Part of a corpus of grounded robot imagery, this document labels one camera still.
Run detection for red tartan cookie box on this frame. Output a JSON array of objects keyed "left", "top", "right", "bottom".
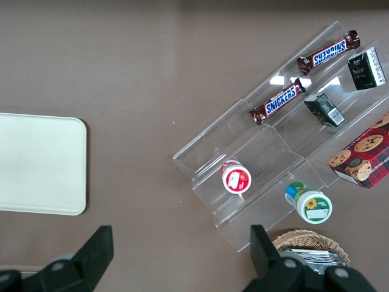
[{"left": 328, "top": 111, "right": 389, "bottom": 190}]

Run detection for red strawberry yogurt cup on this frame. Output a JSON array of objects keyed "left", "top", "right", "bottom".
[{"left": 221, "top": 158, "right": 252, "bottom": 195}]

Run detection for cream rectangular tray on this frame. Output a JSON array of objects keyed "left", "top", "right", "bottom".
[{"left": 0, "top": 112, "right": 88, "bottom": 217}]

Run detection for dark green box with barcode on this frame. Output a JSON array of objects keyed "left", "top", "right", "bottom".
[{"left": 303, "top": 92, "right": 346, "bottom": 128}]

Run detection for Snickers chocolate bar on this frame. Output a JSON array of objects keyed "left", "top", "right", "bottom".
[
  {"left": 249, "top": 77, "right": 306, "bottom": 126},
  {"left": 297, "top": 29, "right": 361, "bottom": 77}
]

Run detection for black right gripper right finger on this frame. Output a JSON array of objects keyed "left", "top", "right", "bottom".
[{"left": 242, "top": 224, "right": 328, "bottom": 292}]

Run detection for green sunflower lidded cup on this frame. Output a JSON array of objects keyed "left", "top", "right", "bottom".
[{"left": 284, "top": 181, "right": 333, "bottom": 224}]

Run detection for clear acrylic stepped display stand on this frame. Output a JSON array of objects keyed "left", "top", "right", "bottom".
[{"left": 172, "top": 20, "right": 389, "bottom": 253}]

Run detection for stack of foil containers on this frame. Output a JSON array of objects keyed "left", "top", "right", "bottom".
[{"left": 278, "top": 248, "right": 351, "bottom": 274}]

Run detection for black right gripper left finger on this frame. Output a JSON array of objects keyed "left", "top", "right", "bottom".
[{"left": 21, "top": 224, "right": 115, "bottom": 292}]

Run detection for light wicker basket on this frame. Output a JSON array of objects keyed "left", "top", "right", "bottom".
[{"left": 271, "top": 228, "right": 351, "bottom": 265}]

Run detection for dark green box white side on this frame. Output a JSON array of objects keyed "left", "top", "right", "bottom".
[{"left": 346, "top": 47, "right": 387, "bottom": 91}]

